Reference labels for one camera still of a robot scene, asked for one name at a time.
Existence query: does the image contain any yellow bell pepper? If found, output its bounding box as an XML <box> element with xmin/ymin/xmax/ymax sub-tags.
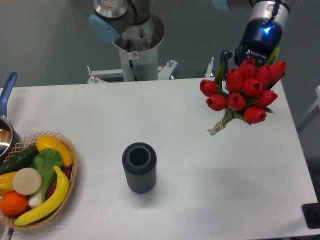
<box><xmin>0</xmin><ymin>171</ymin><xmax>17</xmax><ymax>196</ymax></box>

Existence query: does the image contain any yellow banana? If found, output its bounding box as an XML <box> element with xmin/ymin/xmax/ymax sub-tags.
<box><xmin>14</xmin><ymin>165</ymin><xmax>69</xmax><ymax>226</ymax></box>

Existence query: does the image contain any dark grey ribbed vase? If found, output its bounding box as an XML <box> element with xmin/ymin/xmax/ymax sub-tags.
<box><xmin>121</xmin><ymin>142</ymin><xmax>157</xmax><ymax>194</ymax></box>

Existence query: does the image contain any orange fruit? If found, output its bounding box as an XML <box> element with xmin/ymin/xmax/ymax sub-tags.
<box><xmin>0</xmin><ymin>191</ymin><xmax>29</xmax><ymax>216</ymax></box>

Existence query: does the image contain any purple red vegetable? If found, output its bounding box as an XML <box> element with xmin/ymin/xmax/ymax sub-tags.
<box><xmin>46</xmin><ymin>166</ymin><xmax>72</xmax><ymax>198</ymax></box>

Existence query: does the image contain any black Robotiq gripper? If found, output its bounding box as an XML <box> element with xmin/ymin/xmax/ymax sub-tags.
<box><xmin>219</xmin><ymin>19</ymin><xmax>283</xmax><ymax>75</ymax></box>

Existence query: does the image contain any white furniture frame right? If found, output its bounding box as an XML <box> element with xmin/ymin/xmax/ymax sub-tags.
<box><xmin>296</xmin><ymin>85</ymin><xmax>320</xmax><ymax>134</ymax></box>

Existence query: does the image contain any woven wicker basket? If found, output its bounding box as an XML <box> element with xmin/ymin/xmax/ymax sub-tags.
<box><xmin>0</xmin><ymin>131</ymin><xmax>79</xmax><ymax>231</ymax></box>

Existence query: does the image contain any green cucumber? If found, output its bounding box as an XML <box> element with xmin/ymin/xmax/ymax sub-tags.
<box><xmin>0</xmin><ymin>145</ymin><xmax>39</xmax><ymax>175</ymax></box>

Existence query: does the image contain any beige round disc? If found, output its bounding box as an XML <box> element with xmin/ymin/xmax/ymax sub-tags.
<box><xmin>12</xmin><ymin>167</ymin><xmax>42</xmax><ymax>196</ymax></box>

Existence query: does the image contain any green bok choy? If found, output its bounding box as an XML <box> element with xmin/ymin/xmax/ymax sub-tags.
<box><xmin>28</xmin><ymin>148</ymin><xmax>63</xmax><ymax>208</ymax></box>

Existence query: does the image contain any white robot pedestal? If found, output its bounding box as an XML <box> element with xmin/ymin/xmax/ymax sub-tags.
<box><xmin>113</xmin><ymin>13</ymin><xmax>165</xmax><ymax>82</ymax></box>

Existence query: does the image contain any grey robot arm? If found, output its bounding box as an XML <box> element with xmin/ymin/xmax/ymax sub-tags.
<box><xmin>88</xmin><ymin>0</ymin><xmax>294</xmax><ymax>82</ymax></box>

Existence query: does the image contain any black device at table edge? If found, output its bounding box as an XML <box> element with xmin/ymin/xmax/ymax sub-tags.
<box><xmin>301</xmin><ymin>202</ymin><xmax>320</xmax><ymax>229</ymax></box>

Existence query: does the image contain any red tulip bouquet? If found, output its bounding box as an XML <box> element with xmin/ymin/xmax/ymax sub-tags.
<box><xmin>199</xmin><ymin>46</ymin><xmax>287</xmax><ymax>136</ymax></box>

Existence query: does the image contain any white metal base frame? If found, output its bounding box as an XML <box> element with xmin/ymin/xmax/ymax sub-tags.
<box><xmin>86</xmin><ymin>57</ymin><xmax>215</xmax><ymax>84</ymax></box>

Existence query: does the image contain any blue handled saucepan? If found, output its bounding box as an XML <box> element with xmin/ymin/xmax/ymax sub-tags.
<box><xmin>0</xmin><ymin>71</ymin><xmax>22</xmax><ymax>164</ymax></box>

